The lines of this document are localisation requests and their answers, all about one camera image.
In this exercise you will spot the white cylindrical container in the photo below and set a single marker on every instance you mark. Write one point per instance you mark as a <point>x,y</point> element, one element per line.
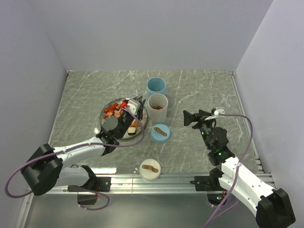
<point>157,106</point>

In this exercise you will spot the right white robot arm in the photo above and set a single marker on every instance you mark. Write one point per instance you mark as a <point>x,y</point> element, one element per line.
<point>271,207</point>

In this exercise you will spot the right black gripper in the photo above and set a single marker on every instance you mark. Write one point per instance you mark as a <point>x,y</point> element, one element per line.
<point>189,118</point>

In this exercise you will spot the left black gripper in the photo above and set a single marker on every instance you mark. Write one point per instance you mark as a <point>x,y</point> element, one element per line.
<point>137,98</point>

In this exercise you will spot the speckled grey plate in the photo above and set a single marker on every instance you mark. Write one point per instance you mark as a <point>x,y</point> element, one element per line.
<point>114,109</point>

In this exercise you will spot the black white sushi toy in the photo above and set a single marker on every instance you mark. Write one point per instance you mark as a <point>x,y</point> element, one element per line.
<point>131,131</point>

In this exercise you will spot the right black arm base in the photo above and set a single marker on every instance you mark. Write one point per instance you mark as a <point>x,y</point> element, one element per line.
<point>215,193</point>

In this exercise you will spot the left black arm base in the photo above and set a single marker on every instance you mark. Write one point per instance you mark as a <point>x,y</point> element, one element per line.
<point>90,192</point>

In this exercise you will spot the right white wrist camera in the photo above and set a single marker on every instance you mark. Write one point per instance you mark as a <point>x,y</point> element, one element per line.
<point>216,112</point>

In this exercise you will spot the blue cylindrical container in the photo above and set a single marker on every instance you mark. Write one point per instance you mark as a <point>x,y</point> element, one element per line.
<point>156,85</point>

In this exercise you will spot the blue lid brown handle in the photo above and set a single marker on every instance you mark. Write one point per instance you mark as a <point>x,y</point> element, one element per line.
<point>160,133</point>

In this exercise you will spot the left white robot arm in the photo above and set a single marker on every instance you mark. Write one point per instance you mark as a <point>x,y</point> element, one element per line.
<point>53,167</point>

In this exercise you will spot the aluminium right side rail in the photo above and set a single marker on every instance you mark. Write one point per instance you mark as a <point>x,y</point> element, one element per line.
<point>252,147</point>

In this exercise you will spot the white lid brown handle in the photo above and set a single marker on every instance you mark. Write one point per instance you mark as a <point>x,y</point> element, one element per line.
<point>150,170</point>

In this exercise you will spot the aluminium rail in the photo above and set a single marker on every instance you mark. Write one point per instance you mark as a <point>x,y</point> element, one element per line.
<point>252,147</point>
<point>168,183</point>

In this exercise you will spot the aluminium front rail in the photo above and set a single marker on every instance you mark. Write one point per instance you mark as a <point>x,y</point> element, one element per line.
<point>168,183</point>

